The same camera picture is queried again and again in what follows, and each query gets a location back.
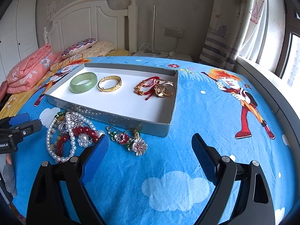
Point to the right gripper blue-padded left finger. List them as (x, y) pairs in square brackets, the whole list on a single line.
[(59, 195)]

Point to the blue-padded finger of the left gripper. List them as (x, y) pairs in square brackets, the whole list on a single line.
[(20, 118), (27, 128)]

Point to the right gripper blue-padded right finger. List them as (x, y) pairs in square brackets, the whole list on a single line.
[(253, 204)]

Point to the flower enamel safety-pin brooch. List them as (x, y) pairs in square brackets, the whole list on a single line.
[(130, 139)]

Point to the grey cardboard jewelry tray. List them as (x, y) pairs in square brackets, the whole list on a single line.
[(121, 108)]

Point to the folded pink quilt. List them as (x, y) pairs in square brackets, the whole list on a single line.
[(28, 72)]

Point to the green jade bangle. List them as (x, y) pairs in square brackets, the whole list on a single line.
[(83, 82)]

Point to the white wardrobe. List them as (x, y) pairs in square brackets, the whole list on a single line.
[(17, 34)]

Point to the embroidered round pillow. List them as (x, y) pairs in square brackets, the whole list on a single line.
[(78, 47)]

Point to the blue cartoon blanket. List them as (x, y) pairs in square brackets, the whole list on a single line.
[(166, 185)]

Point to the gold bangle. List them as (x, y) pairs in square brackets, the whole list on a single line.
[(110, 83)]

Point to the beige fluffy pillow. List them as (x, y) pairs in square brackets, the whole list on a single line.
[(99, 49)]

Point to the white wooden headboard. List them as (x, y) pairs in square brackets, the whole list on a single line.
[(83, 19)]

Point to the gold openwork ball ornament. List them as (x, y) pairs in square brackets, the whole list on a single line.
[(164, 88)]

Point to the slim white floor lamp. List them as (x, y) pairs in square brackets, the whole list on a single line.
[(150, 47)]

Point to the white bedside table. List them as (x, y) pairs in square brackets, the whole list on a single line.
[(166, 55)]

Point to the striped printed curtain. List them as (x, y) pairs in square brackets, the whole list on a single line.
[(231, 26)]

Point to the dark framed window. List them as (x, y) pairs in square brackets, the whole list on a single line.
[(288, 65)]

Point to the wall power socket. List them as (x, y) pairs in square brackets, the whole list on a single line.
[(174, 32)]

